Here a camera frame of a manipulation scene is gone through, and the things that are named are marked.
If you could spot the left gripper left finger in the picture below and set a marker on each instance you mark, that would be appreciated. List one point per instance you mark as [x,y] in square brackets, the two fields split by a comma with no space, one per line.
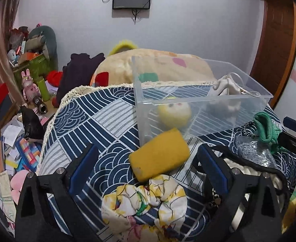
[46,208]

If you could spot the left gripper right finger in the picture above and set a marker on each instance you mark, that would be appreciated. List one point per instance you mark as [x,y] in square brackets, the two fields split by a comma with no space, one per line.
[243,201]

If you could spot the green knitted item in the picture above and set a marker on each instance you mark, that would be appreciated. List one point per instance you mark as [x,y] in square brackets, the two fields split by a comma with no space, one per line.
[268,132]

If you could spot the silver glitter item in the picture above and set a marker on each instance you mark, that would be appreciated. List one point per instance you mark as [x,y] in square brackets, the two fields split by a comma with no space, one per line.
[252,148]

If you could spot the white drawstring pouch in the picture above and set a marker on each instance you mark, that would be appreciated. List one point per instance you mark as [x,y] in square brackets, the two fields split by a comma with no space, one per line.
[230,84]

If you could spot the floral fabric scrunchie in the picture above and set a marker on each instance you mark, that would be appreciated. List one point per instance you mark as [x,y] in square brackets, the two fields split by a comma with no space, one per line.
[154,212]

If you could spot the clear plastic storage box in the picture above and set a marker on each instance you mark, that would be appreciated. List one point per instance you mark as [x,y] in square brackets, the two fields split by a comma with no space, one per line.
[195,98]

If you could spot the yellow sponge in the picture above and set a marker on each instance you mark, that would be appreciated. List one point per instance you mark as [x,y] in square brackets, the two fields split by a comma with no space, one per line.
[160,155]

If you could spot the yellow felt doll head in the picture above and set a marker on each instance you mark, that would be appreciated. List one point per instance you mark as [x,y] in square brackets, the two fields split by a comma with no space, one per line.
[174,115]

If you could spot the pink plush toy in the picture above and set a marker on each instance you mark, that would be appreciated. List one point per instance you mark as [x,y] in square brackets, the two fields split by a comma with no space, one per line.
[16,184]

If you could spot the colourful book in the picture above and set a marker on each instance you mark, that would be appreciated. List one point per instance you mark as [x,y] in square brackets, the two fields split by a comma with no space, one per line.
[29,153]

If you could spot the black plastic bag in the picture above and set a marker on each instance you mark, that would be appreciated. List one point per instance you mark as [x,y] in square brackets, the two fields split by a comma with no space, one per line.
[33,129]

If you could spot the black cylindrical lens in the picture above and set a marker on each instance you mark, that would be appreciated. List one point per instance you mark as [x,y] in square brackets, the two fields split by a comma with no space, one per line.
[41,107]

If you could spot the blue white patterned blanket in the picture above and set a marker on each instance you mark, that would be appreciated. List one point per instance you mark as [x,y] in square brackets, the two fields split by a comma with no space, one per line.
[107,119]

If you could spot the pink rabbit figure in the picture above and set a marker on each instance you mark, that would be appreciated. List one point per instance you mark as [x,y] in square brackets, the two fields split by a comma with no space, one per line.
[30,89]

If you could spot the green cylinder bottle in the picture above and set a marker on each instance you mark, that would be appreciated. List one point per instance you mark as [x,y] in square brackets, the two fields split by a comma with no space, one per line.
[43,88]

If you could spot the red plush item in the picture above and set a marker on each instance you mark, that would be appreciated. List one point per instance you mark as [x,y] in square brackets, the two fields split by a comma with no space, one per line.
[54,78]

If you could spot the dark purple garment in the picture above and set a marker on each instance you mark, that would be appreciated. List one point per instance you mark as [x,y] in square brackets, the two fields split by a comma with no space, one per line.
[78,72]

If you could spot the green cardboard box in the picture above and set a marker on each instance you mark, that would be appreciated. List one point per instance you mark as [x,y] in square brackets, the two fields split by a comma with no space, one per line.
[38,66]

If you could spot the beige patterned blanket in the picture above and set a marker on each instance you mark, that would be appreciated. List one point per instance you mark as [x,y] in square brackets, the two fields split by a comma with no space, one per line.
[151,65]

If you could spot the green grey plush toy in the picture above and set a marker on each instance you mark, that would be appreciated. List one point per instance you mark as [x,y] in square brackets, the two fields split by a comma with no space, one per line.
[42,40]

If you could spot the yellow fuzzy headband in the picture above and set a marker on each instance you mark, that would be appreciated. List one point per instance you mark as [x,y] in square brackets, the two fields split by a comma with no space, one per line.
[122,46]

